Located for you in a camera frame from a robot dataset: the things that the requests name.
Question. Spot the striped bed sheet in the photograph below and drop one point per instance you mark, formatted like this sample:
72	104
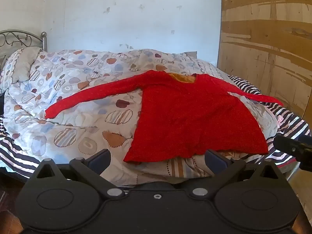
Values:
287	124

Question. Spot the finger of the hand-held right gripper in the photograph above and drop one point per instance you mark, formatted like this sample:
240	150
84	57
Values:
285	144

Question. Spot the grey pillow with patterned border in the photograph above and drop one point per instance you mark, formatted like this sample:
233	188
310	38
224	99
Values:
23	63

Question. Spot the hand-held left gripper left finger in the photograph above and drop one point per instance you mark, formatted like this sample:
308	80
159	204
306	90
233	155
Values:
100	161

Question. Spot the patterned quilt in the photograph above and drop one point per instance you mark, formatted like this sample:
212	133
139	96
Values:
80	97

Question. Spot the metal bed headboard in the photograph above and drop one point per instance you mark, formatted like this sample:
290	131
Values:
17	37

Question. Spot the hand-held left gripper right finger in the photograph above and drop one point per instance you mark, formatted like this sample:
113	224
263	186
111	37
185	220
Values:
214	161

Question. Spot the red knitted sweater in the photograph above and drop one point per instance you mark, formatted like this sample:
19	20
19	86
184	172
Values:
190	117

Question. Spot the wooden wardrobe panel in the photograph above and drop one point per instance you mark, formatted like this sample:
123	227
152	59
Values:
265	41

